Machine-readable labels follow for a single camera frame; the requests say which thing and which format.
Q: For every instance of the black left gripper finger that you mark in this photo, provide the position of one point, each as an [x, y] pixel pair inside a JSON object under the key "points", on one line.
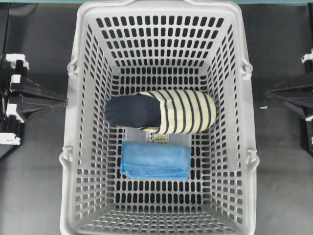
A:
{"points": [[27, 86], [32, 103]]}

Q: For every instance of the navy striped slipper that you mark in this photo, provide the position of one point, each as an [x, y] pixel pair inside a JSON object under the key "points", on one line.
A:
{"points": [[163, 111]]}

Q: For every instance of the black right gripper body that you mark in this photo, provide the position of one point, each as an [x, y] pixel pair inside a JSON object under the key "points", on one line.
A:
{"points": [[307, 60]]}

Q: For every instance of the grey plastic shopping basket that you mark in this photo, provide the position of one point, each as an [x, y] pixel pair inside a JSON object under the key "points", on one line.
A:
{"points": [[123, 47]]}

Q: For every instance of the clear plastic package with label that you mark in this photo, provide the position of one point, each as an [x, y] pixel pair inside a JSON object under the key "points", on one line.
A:
{"points": [[135, 135]]}

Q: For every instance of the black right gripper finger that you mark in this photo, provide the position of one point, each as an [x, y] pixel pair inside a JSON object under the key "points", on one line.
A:
{"points": [[295, 103], [296, 86]]}

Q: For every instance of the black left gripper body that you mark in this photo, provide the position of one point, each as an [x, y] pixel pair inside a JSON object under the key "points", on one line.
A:
{"points": [[13, 67]]}

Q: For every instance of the blue folded cloth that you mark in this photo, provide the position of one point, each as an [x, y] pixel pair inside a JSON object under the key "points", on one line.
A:
{"points": [[155, 161]]}

